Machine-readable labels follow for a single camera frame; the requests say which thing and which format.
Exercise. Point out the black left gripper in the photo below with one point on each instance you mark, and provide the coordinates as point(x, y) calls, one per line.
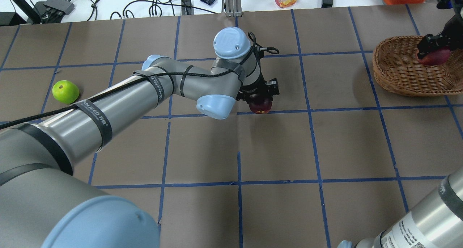
point(254, 90)

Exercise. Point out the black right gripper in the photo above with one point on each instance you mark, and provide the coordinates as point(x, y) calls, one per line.
point(453, 28)

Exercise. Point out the dark purple apple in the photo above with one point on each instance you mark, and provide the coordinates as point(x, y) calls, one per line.
point(260, 104)

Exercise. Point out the red apple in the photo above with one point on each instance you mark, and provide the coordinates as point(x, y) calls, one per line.
point(434, 58)

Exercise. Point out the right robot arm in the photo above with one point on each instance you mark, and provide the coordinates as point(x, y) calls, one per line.
point(435, 222)

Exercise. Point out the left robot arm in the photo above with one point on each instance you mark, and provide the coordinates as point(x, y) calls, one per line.
point(44, 206)

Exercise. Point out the wicker basket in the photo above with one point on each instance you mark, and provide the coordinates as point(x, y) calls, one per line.
point(397, 70)

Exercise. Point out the green apple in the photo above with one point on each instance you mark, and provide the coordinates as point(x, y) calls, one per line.
point(65, 92)

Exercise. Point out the aluminium frame post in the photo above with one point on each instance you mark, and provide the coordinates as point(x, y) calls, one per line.
point(232, 8)

